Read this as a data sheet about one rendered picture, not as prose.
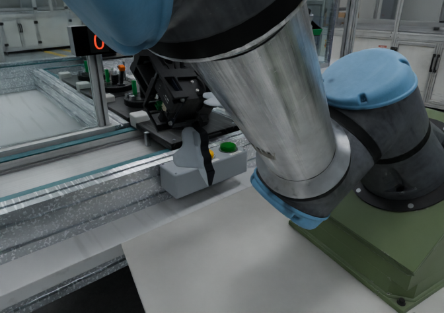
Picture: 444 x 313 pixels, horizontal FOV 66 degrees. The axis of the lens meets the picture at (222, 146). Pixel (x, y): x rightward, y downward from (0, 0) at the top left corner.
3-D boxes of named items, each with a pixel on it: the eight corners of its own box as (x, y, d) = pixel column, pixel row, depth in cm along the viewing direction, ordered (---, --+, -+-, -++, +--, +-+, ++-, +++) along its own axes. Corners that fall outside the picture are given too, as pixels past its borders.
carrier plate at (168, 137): (242, 129, 100) (243, 123, 99) (172, 151, 86) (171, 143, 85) (195, 109, 117) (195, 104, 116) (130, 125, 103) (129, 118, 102)
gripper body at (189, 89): (158, 137, 48) (125, 76, 52) (207, 129, 53) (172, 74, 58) (177, 100, 43) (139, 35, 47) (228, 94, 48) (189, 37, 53)
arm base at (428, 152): (478, 152, 53) (470, 113, 47) (404, 218, 53) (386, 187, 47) (399, 113, 65) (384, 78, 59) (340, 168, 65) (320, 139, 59)
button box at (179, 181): (247, 171, 87) (248, 149, 84) (176, 200, 75) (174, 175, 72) (229, 162, 92) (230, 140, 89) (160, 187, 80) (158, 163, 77)
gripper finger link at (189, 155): (173, 191, 51) (163, 130, 50) (205, 182, 54) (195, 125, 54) (185, 193, 48) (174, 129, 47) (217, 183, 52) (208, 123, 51)
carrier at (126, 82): (158, 94, 135) (155, 62, 130) (98, 105, 122) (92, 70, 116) (131, 83, 153) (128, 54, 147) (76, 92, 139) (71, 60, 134)
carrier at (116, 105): (193, 109, 118) (191, 72, 113) (127, 124, 104) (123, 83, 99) (158, 94, 135) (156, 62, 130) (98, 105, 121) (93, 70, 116)
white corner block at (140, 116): (150, 126, 102) (149, 113, 101) (137, 129, 100) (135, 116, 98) (143, 122, 106) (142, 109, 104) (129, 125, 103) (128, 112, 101)
